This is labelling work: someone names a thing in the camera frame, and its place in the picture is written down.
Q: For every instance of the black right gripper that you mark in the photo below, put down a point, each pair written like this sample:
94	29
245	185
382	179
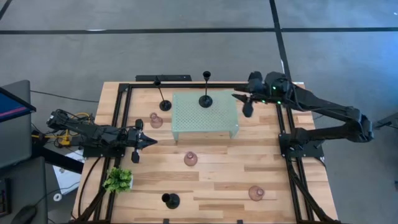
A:
256	88

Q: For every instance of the black computer mouse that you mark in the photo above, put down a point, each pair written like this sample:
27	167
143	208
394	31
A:
23	215

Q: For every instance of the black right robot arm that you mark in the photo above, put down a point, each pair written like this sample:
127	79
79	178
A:
326	107

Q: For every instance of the black aluminium table frame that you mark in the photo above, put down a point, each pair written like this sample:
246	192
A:
186	85

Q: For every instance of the black flat bar device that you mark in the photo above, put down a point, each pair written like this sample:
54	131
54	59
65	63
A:
174	77

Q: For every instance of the white paper sheet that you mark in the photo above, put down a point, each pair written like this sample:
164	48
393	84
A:
66	180

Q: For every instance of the tall black candlestick holder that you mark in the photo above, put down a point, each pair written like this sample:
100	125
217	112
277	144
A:
173	201
205	101
165	105

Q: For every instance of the green plant in white pot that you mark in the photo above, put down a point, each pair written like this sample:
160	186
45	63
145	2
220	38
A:
118	180

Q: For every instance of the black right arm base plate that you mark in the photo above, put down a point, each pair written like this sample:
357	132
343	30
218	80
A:
308	152

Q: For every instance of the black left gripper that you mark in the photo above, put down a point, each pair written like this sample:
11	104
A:
135	138

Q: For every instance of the black keyboard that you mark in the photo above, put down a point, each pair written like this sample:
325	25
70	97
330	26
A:
3	199

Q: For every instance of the black stand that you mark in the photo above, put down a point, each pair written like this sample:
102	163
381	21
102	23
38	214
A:
385	123

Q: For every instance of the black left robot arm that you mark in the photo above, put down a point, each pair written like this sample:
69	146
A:
93	132

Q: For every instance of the pink glass candle holder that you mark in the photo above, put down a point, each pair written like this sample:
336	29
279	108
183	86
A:
256	193
190	159
156	121

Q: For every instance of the yellow clamp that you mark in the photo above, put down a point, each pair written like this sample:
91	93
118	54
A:
65	140

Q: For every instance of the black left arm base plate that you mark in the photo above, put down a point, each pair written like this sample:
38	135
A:
93	152

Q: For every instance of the white tape roll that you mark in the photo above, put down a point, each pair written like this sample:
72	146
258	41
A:
55	197

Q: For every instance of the black support beam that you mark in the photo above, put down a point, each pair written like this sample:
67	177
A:
59	160

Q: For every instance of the dark computer monitor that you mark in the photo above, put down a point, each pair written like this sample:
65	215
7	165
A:
12	105

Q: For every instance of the green perforated metal shelf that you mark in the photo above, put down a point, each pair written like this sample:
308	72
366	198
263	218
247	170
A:
192	124

